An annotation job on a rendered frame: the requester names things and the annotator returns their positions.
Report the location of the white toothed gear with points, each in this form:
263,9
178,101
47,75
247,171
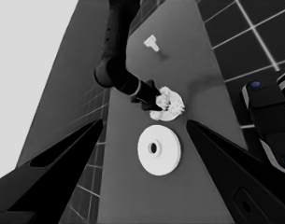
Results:
153,115
178,107
168,92
162,101

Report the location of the small white T-shaped piece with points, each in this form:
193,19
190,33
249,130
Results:
150,42

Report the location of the large thick white disc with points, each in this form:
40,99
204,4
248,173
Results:
167,155

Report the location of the dark robot body block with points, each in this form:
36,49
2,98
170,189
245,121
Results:
266,105

